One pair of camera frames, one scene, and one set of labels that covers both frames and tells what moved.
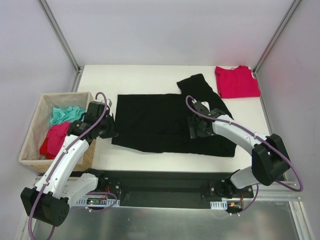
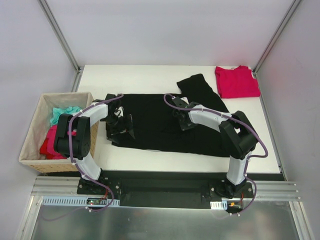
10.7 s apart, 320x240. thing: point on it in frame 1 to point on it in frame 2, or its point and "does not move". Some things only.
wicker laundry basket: (31, 154) does not move
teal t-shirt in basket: (69, 114) does not move
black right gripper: (192, 128) to (185, 122)
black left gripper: (110, 127) to (121, 128)
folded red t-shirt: (237, 82) does not move
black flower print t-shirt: (159, 123) does not move
